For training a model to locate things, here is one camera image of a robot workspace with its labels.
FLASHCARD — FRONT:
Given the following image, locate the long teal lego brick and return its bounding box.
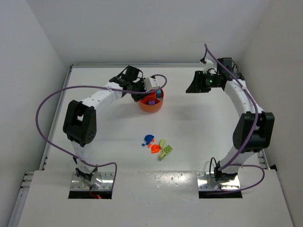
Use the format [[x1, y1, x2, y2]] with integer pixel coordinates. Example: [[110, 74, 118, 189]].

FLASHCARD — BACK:
[[156, 90, 162, 100]]

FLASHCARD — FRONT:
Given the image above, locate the bright green lego brick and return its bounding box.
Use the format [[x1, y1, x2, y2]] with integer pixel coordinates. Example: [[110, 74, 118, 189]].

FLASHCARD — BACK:
[[162, 145, 172, 154]]

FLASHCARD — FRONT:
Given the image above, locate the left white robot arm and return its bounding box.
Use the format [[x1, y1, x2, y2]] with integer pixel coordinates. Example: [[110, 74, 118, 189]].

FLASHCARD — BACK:
[[63, 66, 160, 188]]

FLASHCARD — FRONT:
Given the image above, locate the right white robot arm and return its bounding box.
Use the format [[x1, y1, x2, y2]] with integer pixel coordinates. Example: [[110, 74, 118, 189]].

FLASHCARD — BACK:
[[186, 58, 275, 182]]

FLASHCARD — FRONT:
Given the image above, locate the orange round divided container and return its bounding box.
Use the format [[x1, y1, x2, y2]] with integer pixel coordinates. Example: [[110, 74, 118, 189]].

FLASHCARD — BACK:
[[138, 89, 164, 113]]

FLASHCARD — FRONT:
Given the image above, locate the blue half-round lego piece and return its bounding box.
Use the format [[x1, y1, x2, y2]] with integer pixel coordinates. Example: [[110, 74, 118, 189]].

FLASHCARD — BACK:
[[144, 134, 154, 145]]

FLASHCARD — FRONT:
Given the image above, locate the light green curved lego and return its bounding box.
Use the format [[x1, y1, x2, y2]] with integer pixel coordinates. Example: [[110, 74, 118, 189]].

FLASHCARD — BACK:
[[159, 139, 166, 149]]

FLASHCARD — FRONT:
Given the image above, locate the orange round lego piece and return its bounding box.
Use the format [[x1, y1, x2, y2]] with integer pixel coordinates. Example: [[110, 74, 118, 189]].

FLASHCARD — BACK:
[[151, 144, 161, 154]]

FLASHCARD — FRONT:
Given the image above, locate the light green sloped lego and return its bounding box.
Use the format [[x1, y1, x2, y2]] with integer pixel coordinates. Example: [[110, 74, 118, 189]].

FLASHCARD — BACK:
[[158, 152, 169, 161]]

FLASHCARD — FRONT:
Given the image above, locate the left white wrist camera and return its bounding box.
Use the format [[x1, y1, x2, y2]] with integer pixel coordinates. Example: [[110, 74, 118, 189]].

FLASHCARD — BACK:
[[143, 77, 160, 91]]

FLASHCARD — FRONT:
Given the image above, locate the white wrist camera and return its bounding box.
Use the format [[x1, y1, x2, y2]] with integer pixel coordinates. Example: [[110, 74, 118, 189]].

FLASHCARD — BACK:
[[200, 58, 217, 74], [143, 77, 160, 91]]

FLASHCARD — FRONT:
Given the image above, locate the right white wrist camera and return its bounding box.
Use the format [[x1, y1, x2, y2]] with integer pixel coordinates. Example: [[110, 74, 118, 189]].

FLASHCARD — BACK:
[[200, 58, 217, 74]]

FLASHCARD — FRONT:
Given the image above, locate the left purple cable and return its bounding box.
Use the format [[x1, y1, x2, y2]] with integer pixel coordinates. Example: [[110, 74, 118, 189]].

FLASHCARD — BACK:
[[35, 74, 168, 190]]

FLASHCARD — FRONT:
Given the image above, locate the purple cable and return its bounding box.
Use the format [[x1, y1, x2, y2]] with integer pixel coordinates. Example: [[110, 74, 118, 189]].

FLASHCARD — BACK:
[[35, 74, 168, 190], [204, 43, 265, 195]]

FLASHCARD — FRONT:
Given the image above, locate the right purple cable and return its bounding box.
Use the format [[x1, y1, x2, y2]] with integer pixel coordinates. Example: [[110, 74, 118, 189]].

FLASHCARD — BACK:
[[204, 43, 265, 195]]

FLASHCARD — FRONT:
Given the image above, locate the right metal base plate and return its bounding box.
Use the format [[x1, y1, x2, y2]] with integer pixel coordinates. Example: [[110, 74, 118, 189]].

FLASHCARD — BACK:
[[196, 172, 241, 192]]

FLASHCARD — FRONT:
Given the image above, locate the metal base plate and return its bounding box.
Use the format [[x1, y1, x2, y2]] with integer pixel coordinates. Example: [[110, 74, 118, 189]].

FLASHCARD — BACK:
[[196, 172, 241, 192], [70, 172, 115, 192]]

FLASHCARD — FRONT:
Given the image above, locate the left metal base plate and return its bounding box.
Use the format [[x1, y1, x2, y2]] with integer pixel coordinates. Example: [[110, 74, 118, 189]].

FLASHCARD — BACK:
[[70, 172, 115, 192]]

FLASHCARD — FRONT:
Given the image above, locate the aluminium table frame rail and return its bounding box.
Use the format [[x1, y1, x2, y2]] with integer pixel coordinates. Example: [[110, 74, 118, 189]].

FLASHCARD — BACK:
[[13, 64, 276, 227]]

